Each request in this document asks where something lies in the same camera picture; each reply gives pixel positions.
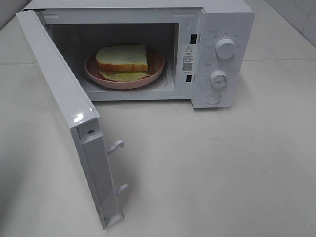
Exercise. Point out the white lower timer knob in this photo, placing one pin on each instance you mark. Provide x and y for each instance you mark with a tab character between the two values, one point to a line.
218	79

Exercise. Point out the white microwave oven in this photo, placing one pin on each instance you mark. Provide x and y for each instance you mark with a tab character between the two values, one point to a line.
78	28

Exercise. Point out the white upper microwave knob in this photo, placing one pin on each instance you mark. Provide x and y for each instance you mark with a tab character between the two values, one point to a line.
225	47

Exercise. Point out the yellow egg sheet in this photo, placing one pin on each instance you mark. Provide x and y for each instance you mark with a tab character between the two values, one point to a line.
123	76

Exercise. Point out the pink round plate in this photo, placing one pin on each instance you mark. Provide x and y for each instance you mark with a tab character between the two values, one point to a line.
156	64

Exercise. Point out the round door release button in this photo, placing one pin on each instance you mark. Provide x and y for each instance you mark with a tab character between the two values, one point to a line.
213	98

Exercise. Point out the white microwave door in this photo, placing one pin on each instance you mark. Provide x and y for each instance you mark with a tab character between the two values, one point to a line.
77	116

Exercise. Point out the white warning label sticker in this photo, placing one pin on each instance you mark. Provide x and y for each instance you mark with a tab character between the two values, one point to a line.
188	57

